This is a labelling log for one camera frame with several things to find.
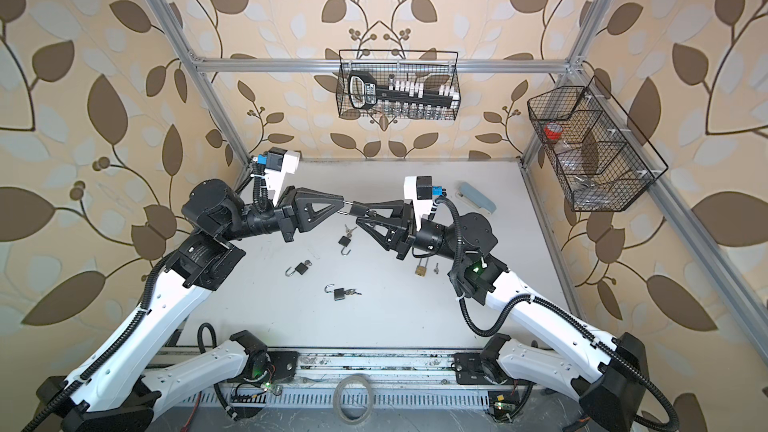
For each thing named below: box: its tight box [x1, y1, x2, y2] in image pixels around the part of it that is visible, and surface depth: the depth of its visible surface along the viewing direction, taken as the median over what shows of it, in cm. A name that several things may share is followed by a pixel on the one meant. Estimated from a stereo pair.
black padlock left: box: [285, 260, 313, 276], surface depth 93 cm
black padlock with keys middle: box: [337, 200, 358, 217], surface depth 53 cm
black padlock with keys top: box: [338, 224, 358, 256], surface depth 100 cm
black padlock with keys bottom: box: [324, 283, 362, 301], surface depth 88 cm
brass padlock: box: [415, 258, 429, 278], surface depth 93 cm
